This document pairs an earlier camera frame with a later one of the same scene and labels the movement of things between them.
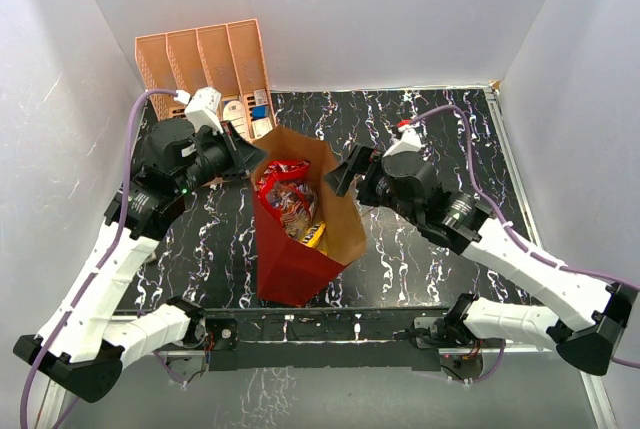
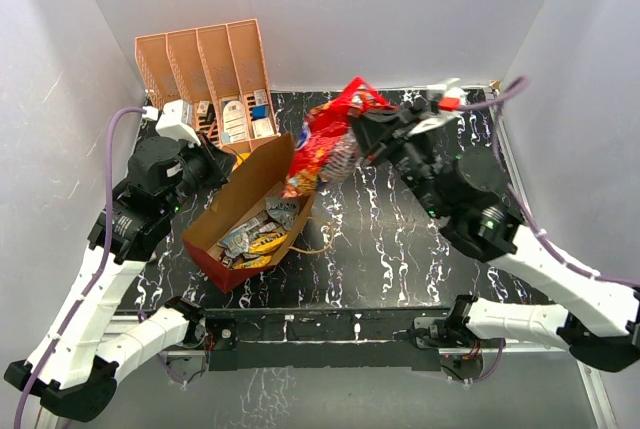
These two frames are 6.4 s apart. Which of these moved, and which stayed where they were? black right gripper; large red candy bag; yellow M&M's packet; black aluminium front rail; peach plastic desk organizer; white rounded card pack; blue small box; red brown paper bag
Moved: large red candy bag; red brown paper bag; black right gripper; yellow M&M's packet
Stayed: white rounded card pack; blue small box; black aluminium front rail; peach plastic desk organizer
